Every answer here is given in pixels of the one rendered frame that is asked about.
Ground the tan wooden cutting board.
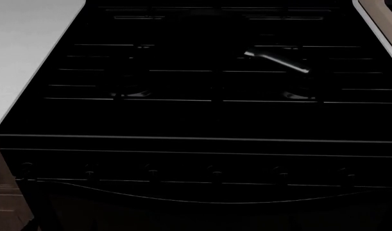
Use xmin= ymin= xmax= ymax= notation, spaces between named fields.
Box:
xmin=357 ymin=0 xmax=392 ymax=49

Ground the black stove control knob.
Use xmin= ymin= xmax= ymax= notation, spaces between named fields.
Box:
xmin=207 ymin=164 xmax=225 ymax=181
xmin=83 ymin=164 xmax=99 ymax=179
xmin=21 ymin=162 xmax=35 ymax=175
xmin=144 ymin=163 xmax=161 ymax=179
xmin=337 ymin=167 xmax=357 ymax=183
xmin=271 ymin=166 xmax=290 ymax=182

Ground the brown wooden cabinet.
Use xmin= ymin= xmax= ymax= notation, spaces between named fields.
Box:
xmin=0 ymin=143 xmax=35 ymax=231

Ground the black gas stove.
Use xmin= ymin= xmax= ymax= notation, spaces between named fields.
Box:
xmin=0 ymin=0 xmax=392 ymax=231

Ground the black cast iron stove grate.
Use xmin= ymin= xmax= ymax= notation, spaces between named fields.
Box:
xmin=44 ymin=4 xmax=219 ymax=103
xmin=219 ymin=4 xmax=392 ymax=105

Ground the black curved oven door handle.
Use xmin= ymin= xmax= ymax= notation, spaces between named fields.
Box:
xmin=35 ymin=178 xmax=392 ymax=205

